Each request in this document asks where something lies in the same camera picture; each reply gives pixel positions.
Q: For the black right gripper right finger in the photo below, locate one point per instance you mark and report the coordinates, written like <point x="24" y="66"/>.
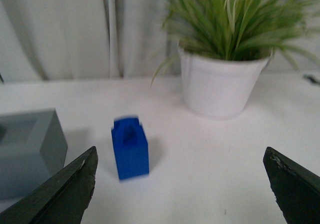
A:
<point x="296" y="189"/>

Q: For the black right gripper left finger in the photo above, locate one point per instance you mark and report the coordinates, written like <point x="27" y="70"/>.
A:
<point x="61" y="199"/>

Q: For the blue plastic block part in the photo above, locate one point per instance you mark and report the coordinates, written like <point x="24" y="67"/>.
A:
<point x="130" y="148"/>

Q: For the gray square base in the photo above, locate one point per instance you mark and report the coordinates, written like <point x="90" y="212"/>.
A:
<point x="33" y="149"/>

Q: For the small black object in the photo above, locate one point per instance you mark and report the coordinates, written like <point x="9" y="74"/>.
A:
<point x="312" y="79"/>

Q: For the white plant pot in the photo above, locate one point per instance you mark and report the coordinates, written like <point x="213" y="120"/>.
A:
<point x="218" y="88"/>

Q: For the white curtain backdrop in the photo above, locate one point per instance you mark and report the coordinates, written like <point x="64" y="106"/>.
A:
<point x="46" y="40"/>

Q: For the green leafy plant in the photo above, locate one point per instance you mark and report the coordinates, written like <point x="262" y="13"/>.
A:
<point x="242" y="30"/>

